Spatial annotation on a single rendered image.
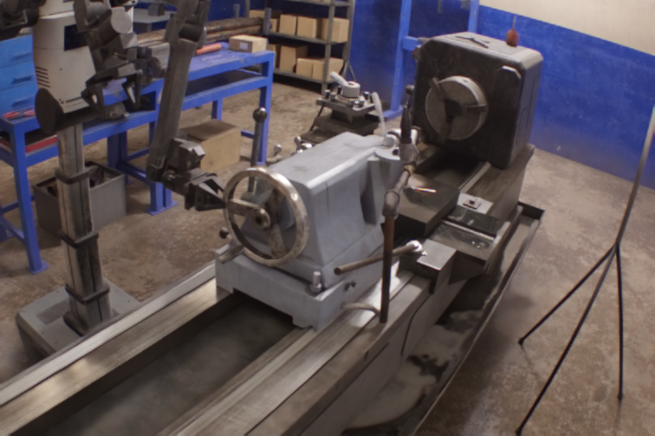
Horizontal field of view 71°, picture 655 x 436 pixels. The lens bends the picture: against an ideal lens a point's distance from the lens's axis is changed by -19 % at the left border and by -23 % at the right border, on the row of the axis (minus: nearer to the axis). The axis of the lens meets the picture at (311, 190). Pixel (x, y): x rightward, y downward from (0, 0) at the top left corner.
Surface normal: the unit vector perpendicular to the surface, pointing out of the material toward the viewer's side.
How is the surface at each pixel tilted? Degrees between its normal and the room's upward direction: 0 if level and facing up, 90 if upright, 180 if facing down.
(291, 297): 90
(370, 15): 90
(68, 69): 90
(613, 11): 90
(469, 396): 0
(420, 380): 0
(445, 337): 0
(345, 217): 70
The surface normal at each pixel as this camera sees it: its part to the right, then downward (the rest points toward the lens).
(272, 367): 0.68, -0.37
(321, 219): 0.83, 0.07
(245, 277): -0.54, 0.31
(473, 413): 0.09, -0.90
